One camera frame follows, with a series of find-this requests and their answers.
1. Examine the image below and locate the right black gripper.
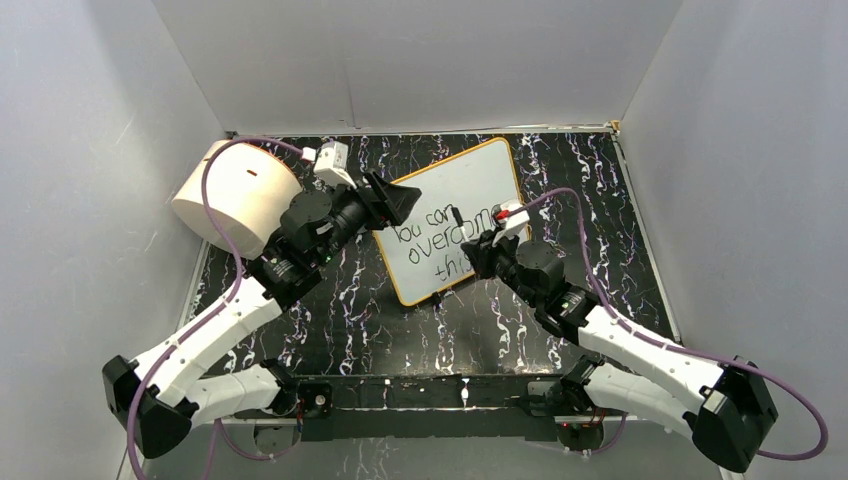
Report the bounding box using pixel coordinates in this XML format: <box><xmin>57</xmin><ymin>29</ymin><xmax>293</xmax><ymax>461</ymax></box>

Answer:
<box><xmin>462</xmin><ymin>226</ymin><xmax>541</xmax><ymax>309</ymax></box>

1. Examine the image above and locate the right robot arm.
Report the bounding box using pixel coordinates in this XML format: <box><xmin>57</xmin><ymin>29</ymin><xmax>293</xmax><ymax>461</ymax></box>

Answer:
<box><xmin>461</xmin><ymin>231</ymin><xmax>778</xmax><ymax>473</ymax></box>

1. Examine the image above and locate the black marker cap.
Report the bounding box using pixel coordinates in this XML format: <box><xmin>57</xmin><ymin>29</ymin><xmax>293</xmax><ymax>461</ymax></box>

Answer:
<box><xmin>451</xmin><ymin>207</ymin><xmax>464</xmax><ymax>228</ymax></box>

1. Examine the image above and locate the yellow framed whiteboard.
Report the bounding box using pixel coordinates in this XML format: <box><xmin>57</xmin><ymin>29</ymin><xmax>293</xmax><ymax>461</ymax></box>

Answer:
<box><xmin>375</xmin><ymin>138</ymin><xmax>524</xmax><ymax>306</ymax></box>

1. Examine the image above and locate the cream cylindrical box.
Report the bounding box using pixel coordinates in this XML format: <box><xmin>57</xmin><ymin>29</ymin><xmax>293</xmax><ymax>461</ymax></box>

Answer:
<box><xmin>171</xmin><ymin>140</ymin><xmax>302</xmax><ymax>260</ymax></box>

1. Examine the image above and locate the wire whiteboard stand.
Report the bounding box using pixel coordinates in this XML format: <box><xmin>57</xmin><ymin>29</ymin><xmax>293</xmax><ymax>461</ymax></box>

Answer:
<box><xmin>429</xmin><ymin>292</ymin><xmax>443</xmax><ymax>311</ymax></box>

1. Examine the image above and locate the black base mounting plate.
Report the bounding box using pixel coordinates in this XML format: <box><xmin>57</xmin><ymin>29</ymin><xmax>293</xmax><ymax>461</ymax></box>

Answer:
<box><xmin>298</xmin><ymin>374</ymin><xmax>575</xmax><ymax>442</ymax></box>

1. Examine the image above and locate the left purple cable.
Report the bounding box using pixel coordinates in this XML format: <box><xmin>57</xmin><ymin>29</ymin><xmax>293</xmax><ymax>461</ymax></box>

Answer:
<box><xmin>125</xmin><ymin>136</ymin><xmax>317</xmax><ymax>480</ymax></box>

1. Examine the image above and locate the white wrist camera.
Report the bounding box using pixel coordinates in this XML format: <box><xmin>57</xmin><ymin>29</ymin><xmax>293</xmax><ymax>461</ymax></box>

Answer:
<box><xmin>301</xmin><ymin>141</ymin><xmax>357</xmax><ymax>189</ymax></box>
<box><xmin>492</xmin><ymin>199</ymin><xmax>529</xmax><ymax>243</ymax></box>

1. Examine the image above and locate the aluminium frame rail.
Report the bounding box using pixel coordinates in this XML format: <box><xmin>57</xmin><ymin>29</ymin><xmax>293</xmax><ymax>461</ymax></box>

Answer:
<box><xmin>117</xmin><ymin>374</ymin><xmax>743</xmax><ymax>480</ymax></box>

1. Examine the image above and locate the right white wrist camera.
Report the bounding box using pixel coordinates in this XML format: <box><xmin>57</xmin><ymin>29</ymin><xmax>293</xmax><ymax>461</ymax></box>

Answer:
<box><xmin>492</xmin><ymin>199</ymin><xmax>529</xmax><ymax>243</ymax></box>

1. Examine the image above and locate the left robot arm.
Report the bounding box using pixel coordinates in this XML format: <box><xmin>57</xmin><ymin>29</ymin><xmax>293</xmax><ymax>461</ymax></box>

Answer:
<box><xmin>102</xmin><ymin>170</ymin><xmax>422</xmax><ymax>458</ymax></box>

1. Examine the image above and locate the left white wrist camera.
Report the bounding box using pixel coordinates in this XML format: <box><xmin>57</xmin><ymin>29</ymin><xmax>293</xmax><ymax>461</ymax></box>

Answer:
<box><xmin>301</xmin><ymin>141</ymin><xmax>357</xmax><ymax>189</ymax></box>

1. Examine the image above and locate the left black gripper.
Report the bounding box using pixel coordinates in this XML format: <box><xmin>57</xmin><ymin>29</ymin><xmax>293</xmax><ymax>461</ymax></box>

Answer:
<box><xmin>313</xmin><ymin>172</ymin><xmax>421</xmax><ymax>269</ymax></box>

